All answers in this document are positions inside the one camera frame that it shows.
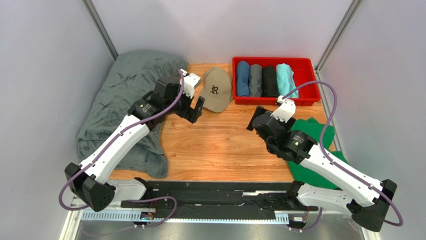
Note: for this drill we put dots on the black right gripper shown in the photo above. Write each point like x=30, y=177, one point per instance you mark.
x=258, y=120

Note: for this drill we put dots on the turquoise rolled t-shirt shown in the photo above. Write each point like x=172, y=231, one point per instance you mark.
x=284, y=78

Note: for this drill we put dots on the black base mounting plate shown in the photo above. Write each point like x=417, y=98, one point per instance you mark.
x=220, y=200

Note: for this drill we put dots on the blue rolled t-shirt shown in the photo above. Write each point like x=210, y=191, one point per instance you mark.
x=242, y=79

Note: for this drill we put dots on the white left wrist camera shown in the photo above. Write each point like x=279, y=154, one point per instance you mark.
x=190, y=82

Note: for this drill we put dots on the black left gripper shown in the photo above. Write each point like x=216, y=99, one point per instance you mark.
x=189, y=111

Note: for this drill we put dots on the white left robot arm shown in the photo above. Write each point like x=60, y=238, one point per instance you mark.
x=90, y=180

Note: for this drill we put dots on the grey plush pillow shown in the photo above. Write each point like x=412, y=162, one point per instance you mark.
x=133, y=74

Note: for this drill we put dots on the tan baseball cap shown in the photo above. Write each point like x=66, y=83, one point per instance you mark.
x=217, y=90

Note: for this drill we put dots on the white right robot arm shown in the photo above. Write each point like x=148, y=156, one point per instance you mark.
x=365, y=199

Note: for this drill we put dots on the black rolled t-shirt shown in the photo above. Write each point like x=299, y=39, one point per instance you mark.
x=269, y=82

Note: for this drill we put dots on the grey rolled t-shirt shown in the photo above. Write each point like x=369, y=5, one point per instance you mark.
x=255, y=81

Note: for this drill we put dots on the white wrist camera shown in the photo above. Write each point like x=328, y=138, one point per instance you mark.
x=190, y=82
x=285, y=111

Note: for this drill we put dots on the aluminium frame rail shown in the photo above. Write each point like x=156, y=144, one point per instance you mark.
x=201, y=222

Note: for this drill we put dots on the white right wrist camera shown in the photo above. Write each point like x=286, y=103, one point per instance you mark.
x=285, y=111

